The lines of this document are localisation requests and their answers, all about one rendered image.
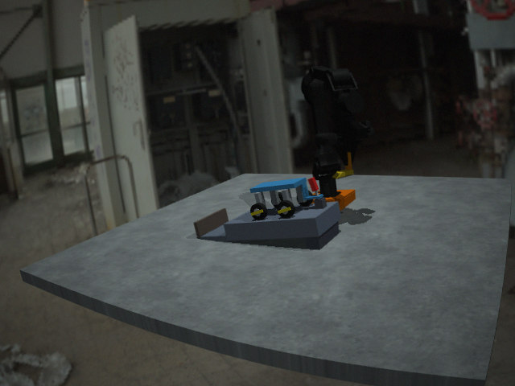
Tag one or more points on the yellow wedge chock with orange handle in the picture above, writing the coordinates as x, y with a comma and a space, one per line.
347, 172

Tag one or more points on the red-headed metal pin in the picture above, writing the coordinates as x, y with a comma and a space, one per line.
313, 185

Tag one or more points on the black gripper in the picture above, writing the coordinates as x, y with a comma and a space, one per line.
342, 145

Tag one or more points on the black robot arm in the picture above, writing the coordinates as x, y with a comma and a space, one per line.
343, 87

